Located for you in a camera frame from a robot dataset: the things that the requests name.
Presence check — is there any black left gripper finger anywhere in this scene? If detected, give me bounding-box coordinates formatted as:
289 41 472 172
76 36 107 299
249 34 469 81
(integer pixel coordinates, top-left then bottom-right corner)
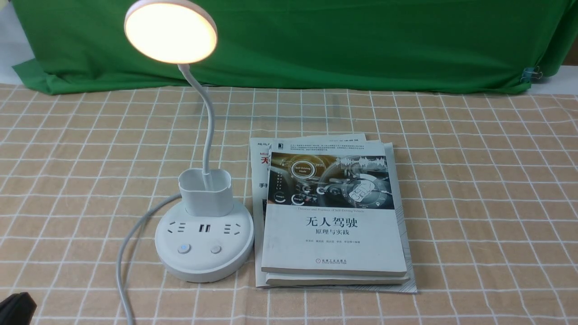
0 292 37 325

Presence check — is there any white desk lamp with base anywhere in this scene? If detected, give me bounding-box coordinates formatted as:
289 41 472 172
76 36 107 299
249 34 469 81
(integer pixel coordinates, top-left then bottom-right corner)
124 0 254 283

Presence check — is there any middle white book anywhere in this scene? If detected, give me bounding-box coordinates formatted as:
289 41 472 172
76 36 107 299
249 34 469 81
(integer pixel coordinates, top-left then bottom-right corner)
265 139 411 287

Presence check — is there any bottom thin white booklet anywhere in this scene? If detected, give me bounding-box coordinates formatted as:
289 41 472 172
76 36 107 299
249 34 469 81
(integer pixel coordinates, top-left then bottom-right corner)
250 138 418 294

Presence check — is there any top self-driving textbook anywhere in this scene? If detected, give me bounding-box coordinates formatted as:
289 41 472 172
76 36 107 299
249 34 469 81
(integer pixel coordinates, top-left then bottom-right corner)
261 152 408 277

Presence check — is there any green backdrop cloth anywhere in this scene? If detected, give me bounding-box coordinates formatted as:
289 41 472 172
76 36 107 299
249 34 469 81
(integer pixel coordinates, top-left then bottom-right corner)
12 0 577 95

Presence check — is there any blue binder clip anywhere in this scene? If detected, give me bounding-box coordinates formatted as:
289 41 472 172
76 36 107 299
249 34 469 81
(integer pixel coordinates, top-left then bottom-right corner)
520 66 543 83

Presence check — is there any white lamp power cable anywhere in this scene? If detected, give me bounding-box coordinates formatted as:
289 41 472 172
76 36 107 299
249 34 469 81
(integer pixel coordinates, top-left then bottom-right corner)
116 192 182 325

